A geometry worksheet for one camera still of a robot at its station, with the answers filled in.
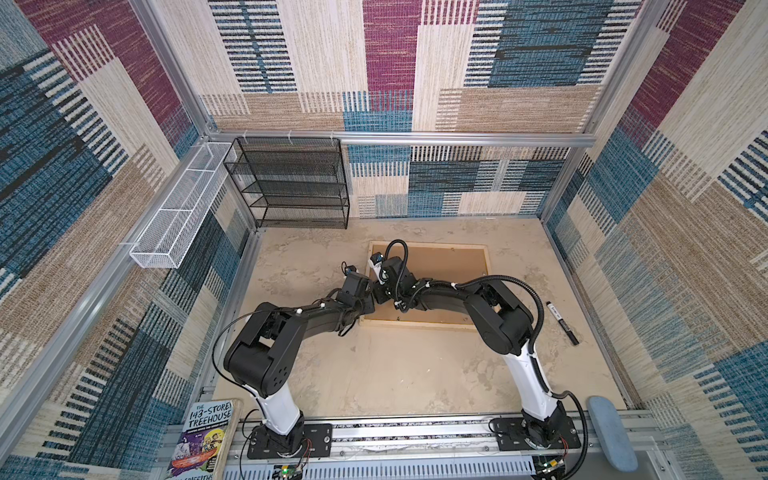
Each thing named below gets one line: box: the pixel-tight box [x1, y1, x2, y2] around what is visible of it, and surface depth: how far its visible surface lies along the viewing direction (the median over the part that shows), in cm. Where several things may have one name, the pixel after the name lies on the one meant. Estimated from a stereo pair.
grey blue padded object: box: [587, 396, 638, 472], surface depth 73 cm
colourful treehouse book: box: [165, 398, 241, 480], surface depth 73 cm
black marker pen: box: [546, 301, 580, 346], surface depth 93 cm
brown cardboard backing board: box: [361, 302, 469, 323], surface depth 93 cm
